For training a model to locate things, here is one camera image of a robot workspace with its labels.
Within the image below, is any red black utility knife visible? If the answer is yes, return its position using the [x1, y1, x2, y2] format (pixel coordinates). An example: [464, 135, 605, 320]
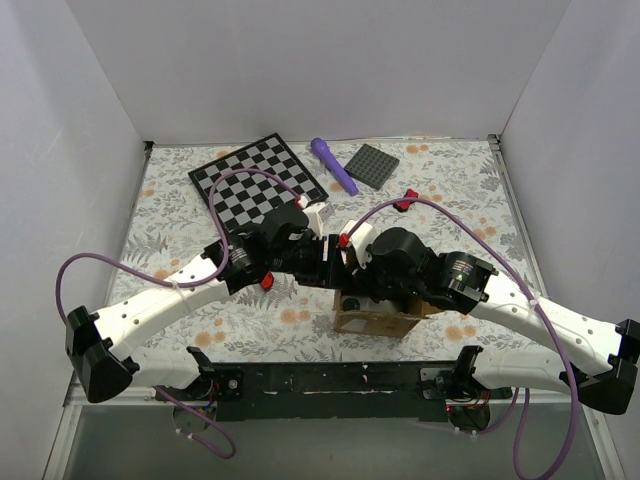
[260, 272, 274, 291]

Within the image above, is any brown taped cardboard box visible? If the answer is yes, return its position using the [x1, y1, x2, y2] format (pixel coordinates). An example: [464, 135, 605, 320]
[333, 291, 442, 339]

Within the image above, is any red black knife cap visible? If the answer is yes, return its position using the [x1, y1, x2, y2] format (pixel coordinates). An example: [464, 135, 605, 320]
[393, 189, 419, 213]

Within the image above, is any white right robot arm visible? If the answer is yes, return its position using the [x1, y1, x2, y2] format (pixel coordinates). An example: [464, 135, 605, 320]
[337, 224, 639, 415]

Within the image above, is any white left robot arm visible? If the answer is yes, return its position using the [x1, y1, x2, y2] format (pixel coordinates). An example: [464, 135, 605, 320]
[62, 201, 328, 403]

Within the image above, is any black white checkerboard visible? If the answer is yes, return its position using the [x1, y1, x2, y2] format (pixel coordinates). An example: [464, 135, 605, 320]
[189, 133, 328, 231]

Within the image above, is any dark grey studded plate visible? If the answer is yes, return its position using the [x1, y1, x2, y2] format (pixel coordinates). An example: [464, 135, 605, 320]
[344, 144, 400, 190]

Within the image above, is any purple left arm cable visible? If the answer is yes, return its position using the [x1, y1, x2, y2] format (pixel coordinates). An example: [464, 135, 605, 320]
[54, 168, 321, 459]

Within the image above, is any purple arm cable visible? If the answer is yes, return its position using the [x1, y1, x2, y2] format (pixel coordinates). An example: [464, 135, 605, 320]
[345, 195, 581, 479]
[54, 168, 321, 459]

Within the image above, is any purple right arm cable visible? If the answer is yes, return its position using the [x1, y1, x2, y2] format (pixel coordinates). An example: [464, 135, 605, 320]
[345, 195, 581, 479]

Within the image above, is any purple cylindrical handle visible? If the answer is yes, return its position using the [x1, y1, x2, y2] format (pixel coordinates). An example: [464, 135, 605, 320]
[310, 137, 359, 196]

